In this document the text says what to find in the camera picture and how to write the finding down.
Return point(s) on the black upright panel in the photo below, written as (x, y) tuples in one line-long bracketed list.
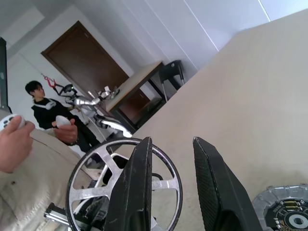
[(3, 72)]

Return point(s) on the grey motor cover plate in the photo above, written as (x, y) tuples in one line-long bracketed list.
[(288, 216)]

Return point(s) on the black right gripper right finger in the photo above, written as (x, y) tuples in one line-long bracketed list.
[(223, 204)]

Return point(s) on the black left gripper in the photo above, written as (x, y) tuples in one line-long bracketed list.
[(57, 215)]

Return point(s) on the seated operator person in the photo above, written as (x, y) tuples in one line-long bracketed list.
[(24, 192)]

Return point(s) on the white handheld controller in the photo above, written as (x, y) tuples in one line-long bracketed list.
[(63, 121), (6, 121)]

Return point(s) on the silver humanoid robot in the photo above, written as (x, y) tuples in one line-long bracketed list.
[(84, 102)]

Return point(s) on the red hanging hook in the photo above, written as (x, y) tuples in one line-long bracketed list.
[(50, 83)]

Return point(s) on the brown wooden door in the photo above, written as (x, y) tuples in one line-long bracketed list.
[(84, 60)]

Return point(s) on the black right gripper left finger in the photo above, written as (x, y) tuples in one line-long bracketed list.
[(130, 204)]

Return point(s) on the operator right hand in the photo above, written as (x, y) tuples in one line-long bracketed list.
[(14, 149)]

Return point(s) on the black-rimmed silver spoked rotor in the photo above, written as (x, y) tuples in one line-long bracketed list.
[(93, 192)]

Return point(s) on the bystander in black clothes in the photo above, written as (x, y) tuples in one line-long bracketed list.
[(45, 115)]

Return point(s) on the white headset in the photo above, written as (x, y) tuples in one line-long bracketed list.
[(49, 105)]

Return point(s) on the wooden table dark legs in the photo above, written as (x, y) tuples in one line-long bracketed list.
[(134, 79)]

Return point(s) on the operator left hand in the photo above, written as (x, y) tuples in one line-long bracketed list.
[(67, 134)]

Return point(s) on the black chair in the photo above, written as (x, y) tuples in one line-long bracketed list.
[(170, 71)]

